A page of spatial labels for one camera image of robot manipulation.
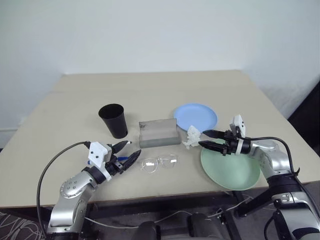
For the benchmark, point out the black angled bar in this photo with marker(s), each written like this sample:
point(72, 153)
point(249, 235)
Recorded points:
point(250, 206)

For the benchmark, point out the light blue plate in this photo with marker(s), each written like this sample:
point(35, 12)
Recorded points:
point(196, 116)

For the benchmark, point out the crumpled white tissue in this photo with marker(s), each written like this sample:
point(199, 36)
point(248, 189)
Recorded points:
point(193, 136)

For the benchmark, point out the black plastic cup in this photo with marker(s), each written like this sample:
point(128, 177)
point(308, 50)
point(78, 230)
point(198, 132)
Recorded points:
point(115, 122)

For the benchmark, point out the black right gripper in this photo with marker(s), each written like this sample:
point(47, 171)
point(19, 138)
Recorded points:
point(231, 146)

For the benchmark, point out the clear frame glasses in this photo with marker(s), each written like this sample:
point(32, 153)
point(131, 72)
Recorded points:
point(150, 165)

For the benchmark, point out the black partition panel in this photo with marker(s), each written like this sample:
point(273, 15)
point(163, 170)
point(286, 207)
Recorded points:
point(307, 107)

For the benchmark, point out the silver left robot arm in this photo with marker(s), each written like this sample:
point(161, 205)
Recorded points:
point(72, 187)

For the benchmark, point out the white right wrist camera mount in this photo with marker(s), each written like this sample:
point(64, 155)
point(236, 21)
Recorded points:
point(238, 123)

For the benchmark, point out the grey translucent open case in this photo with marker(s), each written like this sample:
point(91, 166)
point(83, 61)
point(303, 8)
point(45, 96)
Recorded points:
point(158, 136)

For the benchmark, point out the white wall trunking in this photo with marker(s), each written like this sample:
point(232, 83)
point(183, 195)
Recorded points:
point(11, 130)

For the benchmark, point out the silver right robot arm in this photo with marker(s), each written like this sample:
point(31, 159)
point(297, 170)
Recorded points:
point(276, 160)

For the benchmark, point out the light green plate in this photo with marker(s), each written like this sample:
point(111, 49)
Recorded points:
point(232, 172)

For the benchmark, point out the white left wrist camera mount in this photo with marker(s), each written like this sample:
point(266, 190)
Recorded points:
point(98, 155)

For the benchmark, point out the blue pen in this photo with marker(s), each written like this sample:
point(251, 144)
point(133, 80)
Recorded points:
point(123, 158)

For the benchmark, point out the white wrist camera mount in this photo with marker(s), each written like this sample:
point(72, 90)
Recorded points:
point(98, 155)
point(238, 123)

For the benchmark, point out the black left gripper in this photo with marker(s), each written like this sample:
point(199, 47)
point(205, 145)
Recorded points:
point(114, 167)

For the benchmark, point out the black metal table frame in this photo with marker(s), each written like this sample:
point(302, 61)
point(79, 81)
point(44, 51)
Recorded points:
point(150, 203)

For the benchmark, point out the dark rounded shape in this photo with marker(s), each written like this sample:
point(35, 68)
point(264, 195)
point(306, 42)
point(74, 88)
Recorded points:
point(147, 231)

